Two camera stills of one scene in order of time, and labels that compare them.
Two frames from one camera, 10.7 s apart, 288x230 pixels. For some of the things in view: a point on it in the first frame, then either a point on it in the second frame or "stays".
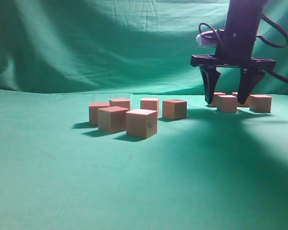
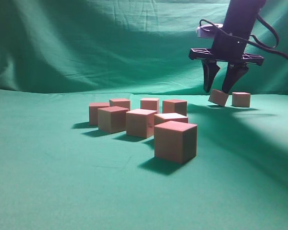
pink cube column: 112,120 stays
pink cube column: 152,104 stays
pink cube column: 259,103 → 162,118
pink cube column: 226,103 → 175,142
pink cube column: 93,111 stays
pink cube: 141,122 stays
